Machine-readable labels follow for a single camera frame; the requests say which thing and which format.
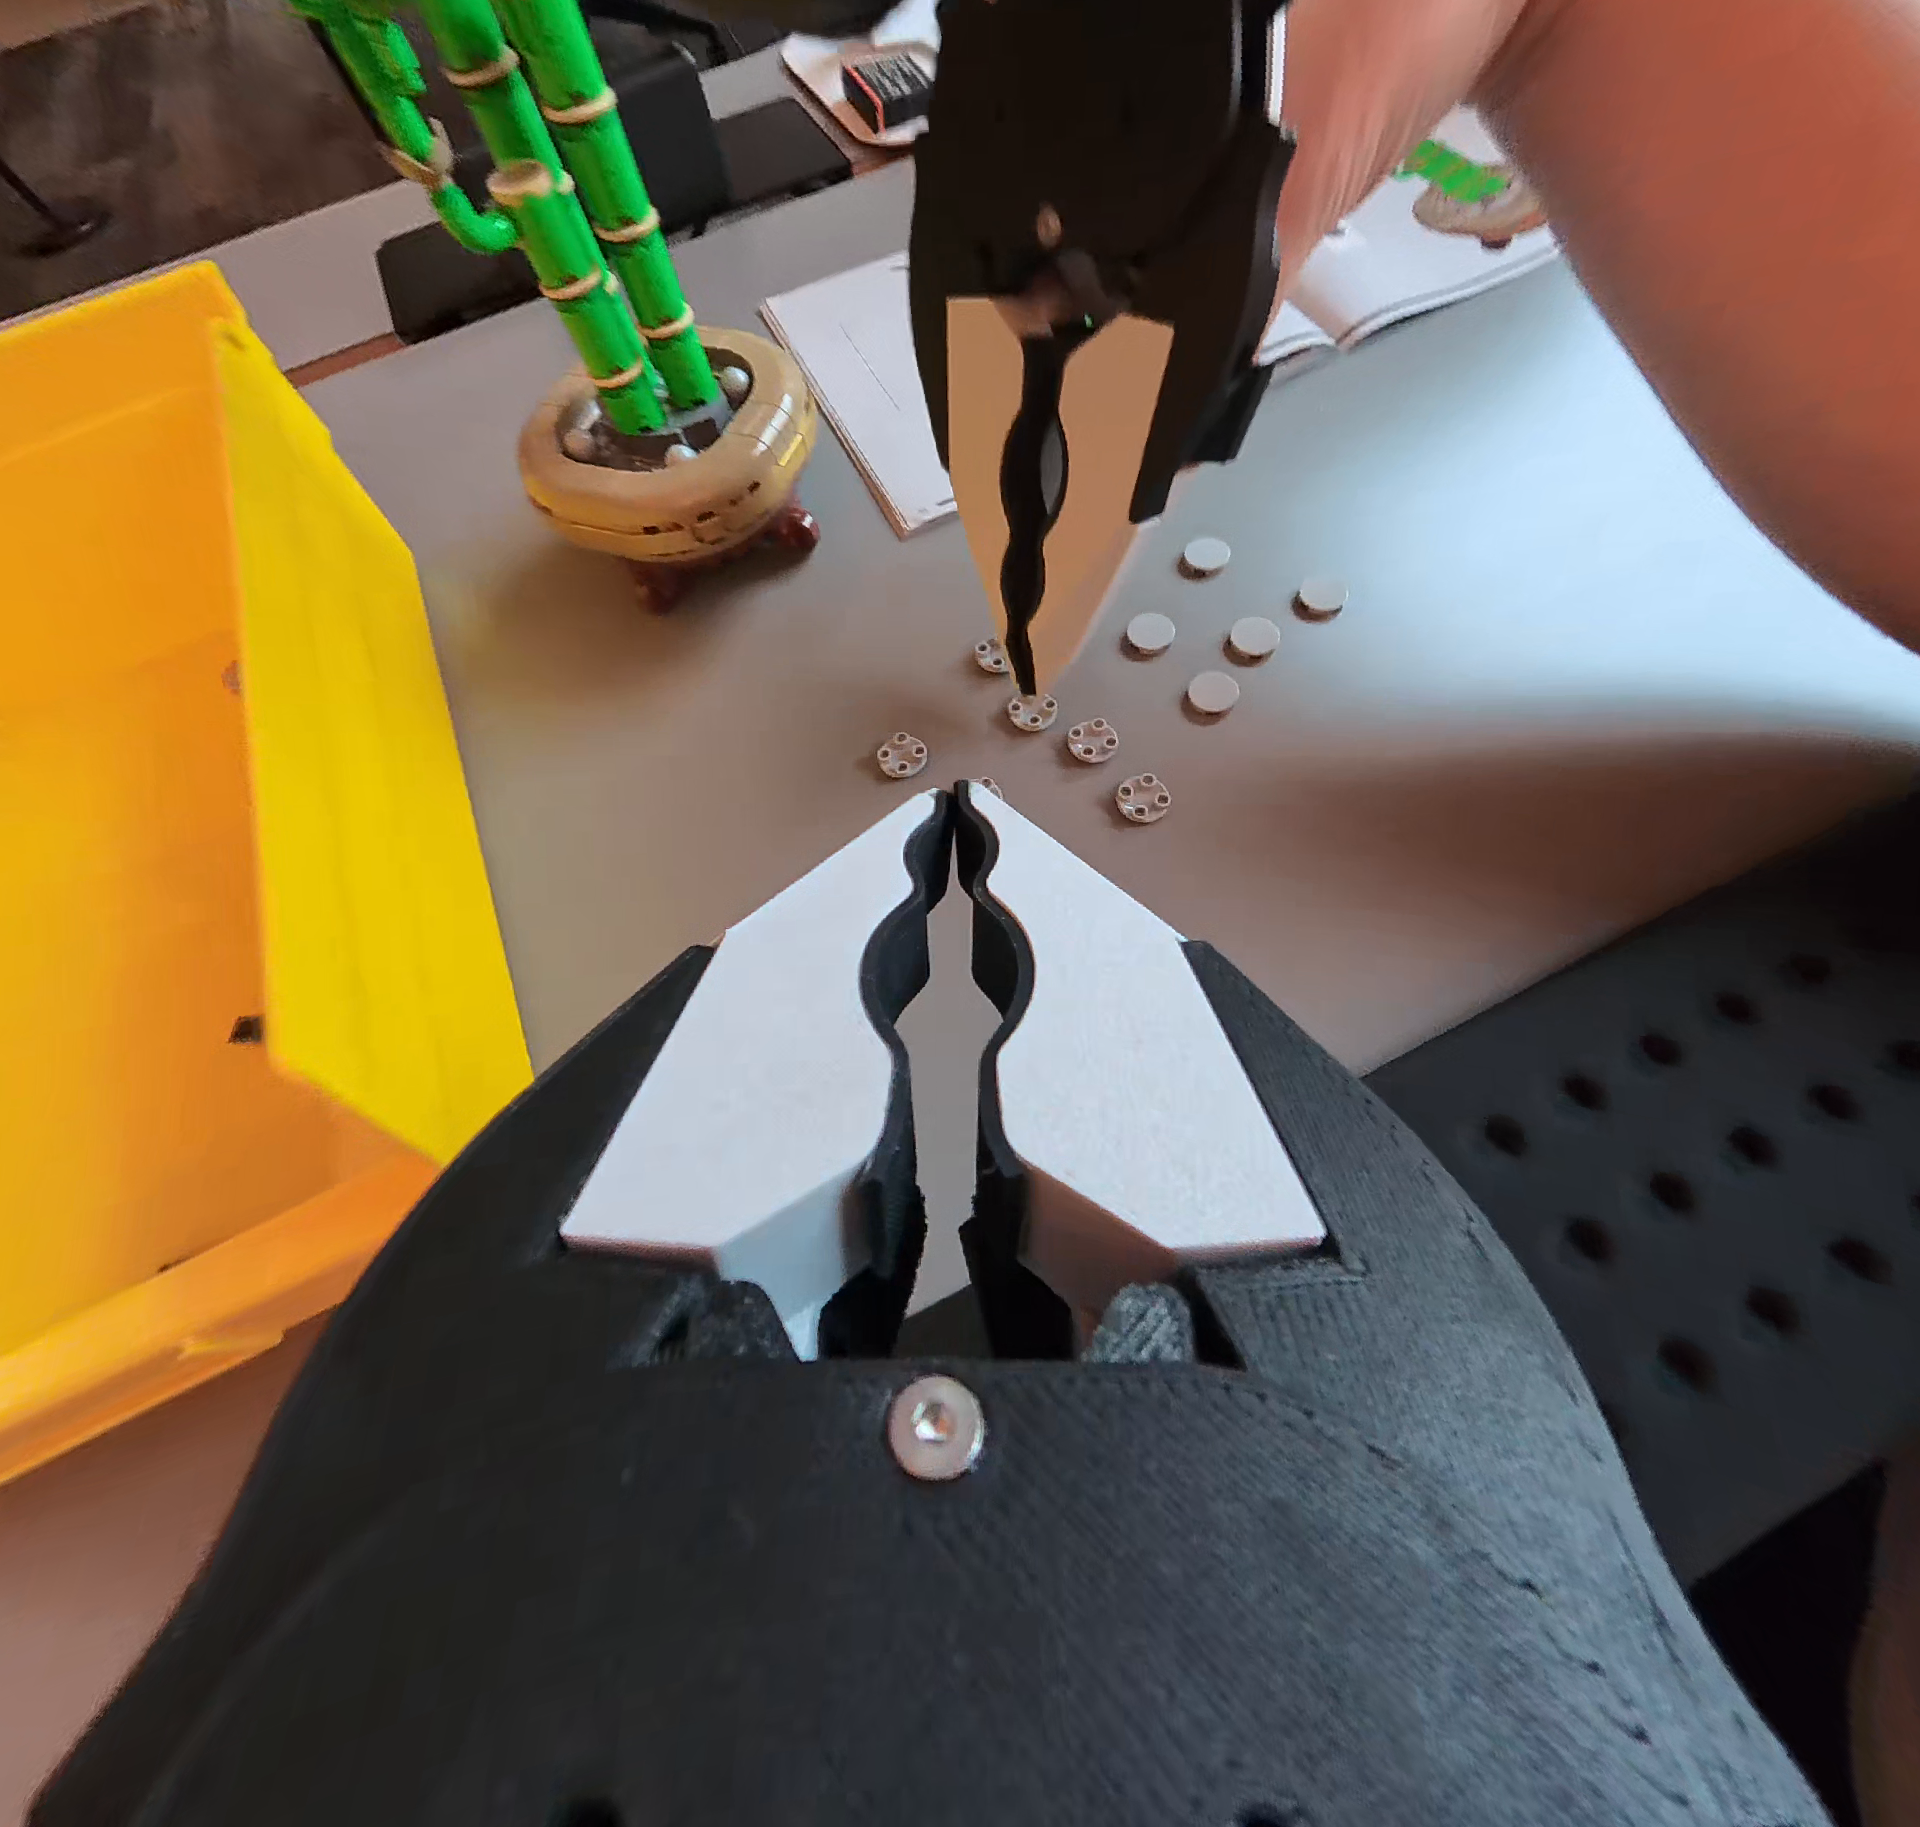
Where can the yellow plastic bin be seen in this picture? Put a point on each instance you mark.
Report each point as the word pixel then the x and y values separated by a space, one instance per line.
pixel 152 808

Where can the smooth round grey lego tile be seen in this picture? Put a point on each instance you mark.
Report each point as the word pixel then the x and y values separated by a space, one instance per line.
pixel 1211 693
pixel 1253 638
pixel 1322 597
pixel 1207 556
pixel 1151 634

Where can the lego instruction booklet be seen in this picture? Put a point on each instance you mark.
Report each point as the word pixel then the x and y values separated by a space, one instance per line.
pixel 857 373

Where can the green lego bamboo plant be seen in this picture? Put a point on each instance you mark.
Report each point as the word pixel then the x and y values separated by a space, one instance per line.
pixel 661 492

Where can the small black red box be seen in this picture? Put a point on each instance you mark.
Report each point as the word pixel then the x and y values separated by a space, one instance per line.
pixel 888 86

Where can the person's right hand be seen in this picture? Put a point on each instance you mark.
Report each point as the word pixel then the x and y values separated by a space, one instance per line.
pixel 1381 41

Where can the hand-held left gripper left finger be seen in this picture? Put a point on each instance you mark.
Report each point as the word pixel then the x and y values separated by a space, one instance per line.
pixel 752 1108

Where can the black perforated mat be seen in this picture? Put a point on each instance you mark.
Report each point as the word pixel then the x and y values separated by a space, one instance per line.
pixel 1651 1108

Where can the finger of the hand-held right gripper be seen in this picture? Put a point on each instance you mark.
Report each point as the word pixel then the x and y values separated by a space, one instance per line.
pixel 983 433
pixel 1118 418

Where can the group of round studded plates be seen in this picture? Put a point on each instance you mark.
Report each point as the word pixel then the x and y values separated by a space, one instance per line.
pixel 1094 741

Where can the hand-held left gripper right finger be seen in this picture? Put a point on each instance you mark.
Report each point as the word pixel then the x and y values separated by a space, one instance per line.
pixel 1142 1108

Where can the person's right forearm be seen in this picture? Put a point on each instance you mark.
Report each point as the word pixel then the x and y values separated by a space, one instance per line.
pixel 1727 282

